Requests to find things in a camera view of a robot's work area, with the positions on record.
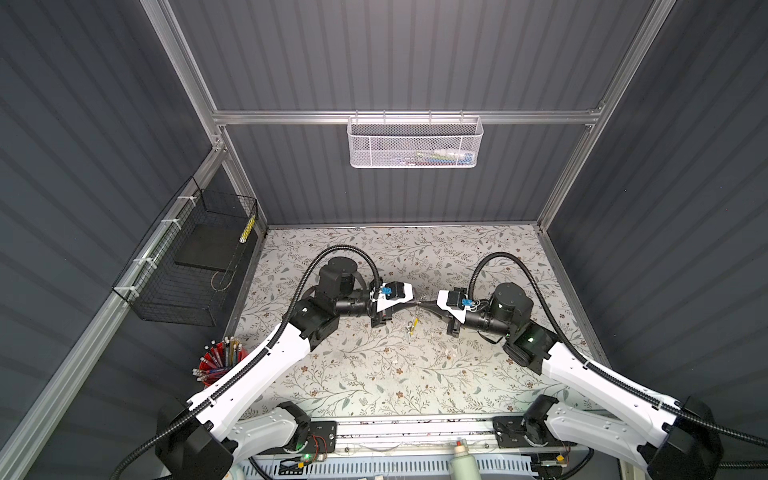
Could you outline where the large keyring with yellow grip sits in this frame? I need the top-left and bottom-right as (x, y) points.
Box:
(406, 318), (419, 336)

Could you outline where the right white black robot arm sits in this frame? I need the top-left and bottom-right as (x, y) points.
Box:
(424, 283), (723, 479)

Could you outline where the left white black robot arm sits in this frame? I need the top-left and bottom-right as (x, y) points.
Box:
(155, 256), (414, 479)

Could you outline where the white bottle with red cap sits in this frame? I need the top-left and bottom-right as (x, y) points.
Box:
(450, 440), (482, 480)

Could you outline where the yellow green marker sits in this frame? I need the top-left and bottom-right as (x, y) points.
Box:
(239, 215), (256, 244)

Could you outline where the red cup with pens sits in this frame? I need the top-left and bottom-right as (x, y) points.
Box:
(192, 337), (248, 387)

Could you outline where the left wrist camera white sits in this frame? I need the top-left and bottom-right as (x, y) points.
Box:
(373, 281), (414, 313)

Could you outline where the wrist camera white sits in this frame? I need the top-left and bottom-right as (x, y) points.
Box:
(436, 288), (475, 324)
(373, 281), (414, 313)

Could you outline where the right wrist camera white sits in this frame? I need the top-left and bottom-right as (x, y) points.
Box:
(436, 288), (475, 324)

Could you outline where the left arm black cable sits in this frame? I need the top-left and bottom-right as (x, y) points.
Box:
(110, 243), (383, 480)

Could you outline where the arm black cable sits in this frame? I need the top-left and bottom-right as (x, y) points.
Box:
(110, 243), (383, 480)
(467, 250), (768, 469)

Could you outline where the aluminium rail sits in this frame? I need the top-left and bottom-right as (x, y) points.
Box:
(179, 413), (619, 457)

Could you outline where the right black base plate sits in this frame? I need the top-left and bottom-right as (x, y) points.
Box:
(491, 415), (569, 449)

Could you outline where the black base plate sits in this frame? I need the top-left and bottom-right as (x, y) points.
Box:
(491, 415), (569, 449)
(264, 420), (338, 455)

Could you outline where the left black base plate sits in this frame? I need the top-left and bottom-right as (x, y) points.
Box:
(264, 420), (338, 455)

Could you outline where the white wire basket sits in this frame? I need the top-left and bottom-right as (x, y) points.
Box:
(346, 113), (484, 169)

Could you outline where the white slotted cable duct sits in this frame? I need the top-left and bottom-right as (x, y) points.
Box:
(256, 454), (539, 479)

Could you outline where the black wire basket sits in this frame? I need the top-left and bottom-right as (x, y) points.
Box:
(113, 182), (259, 327)

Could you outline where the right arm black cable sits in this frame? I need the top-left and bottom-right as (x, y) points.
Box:
(467, 250), (768, 469)

